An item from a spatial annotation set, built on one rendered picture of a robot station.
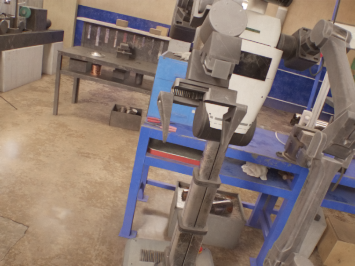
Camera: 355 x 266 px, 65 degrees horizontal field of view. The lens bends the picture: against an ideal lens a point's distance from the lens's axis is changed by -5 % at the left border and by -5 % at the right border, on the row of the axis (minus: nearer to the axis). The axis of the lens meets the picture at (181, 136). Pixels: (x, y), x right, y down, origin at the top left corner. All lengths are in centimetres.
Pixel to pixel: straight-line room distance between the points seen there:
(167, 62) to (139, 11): 531
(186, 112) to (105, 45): 253
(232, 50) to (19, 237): 195
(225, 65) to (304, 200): 52
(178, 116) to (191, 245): 84
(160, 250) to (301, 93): 620
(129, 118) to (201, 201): 268
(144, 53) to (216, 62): 368
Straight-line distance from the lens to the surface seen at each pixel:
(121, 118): 380
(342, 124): 76
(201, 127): 103
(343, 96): 82
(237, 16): 44
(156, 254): 174
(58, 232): 218
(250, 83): 101
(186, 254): 141
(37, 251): 207
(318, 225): 241
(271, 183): 193
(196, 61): 46
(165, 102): 44
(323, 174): 81
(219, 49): 40
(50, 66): 585
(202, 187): 119
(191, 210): 125
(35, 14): 531
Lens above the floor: 150
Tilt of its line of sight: 22 degrees down
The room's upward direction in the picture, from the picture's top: 14 degrees clockwise
